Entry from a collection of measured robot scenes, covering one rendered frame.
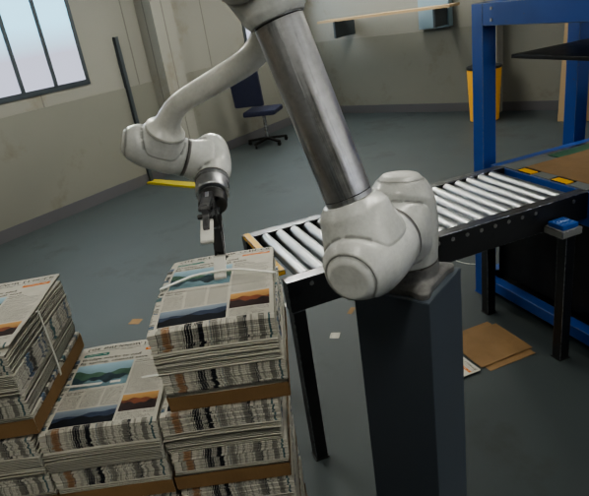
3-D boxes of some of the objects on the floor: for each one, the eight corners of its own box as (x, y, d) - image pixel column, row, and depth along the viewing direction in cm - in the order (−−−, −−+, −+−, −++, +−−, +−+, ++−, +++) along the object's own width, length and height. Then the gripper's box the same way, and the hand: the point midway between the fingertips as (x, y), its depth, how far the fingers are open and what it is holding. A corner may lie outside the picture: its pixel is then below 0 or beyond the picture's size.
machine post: (566, 267, 337) (582, -15, 276) (556, 262, 345) (568, -13, 284) (578, 263, 340) (596, -17, 279) (566, 258, 347) (581, -16, 286)
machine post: (484, 296, 320) (482, 3, 259) (474, 290, 328) (469, 4, 267) (496, 291, 322) (497, 0, 262) (487, 286, 330) (485, 1, 269)
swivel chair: (264, 138, 800) (252, 66, 761) (295, 138, 769) (285, 63, 731) (238, 150, 757) (225, 74, 719) (271, 150, 727) (258, 71, 688)
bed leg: (316, 462, 223) (292, 314, 196) (310, 452, 228) (286, 307, 201) (329, 456, 225) (307, 309, 198) (323, 447, 230) (300, 302, 203)
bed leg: (488, 315, 302) (487, 196, 275) (481, 310, 307) (479, 193, 280) (496, 312, 303) (496, 193, 277) (489, 307, 309) (489, 190, 282)
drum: (506, 115, 719) (506, 61, 693) (495, 123, 688) (495, 67, 662) (474, 115, 743) (473, 63, 717) (462, 123, 712) (461, 69, 686)
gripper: (216, 157, 135) (218, 224, 122) (235, 224, 155) (239, 288, 141) (185, 162, 135) (183, 229, 122) (209, 228, 155) (210, 292, 142)
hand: (214, 257), depth 132 cm, fingers open, 13 cm apart
